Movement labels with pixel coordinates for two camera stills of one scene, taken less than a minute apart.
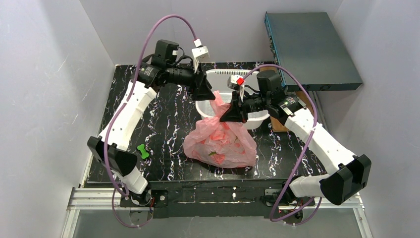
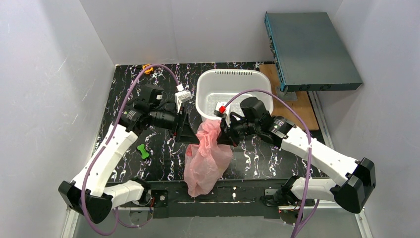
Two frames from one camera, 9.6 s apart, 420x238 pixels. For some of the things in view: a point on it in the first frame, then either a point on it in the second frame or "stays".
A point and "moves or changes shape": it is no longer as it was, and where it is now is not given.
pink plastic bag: (223, 144) moves or changes shape
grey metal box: (307, 43) stays
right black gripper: (239, 105) to (228, 128)
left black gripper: (198, 84) to (179, 125)
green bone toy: (144, 154) stays
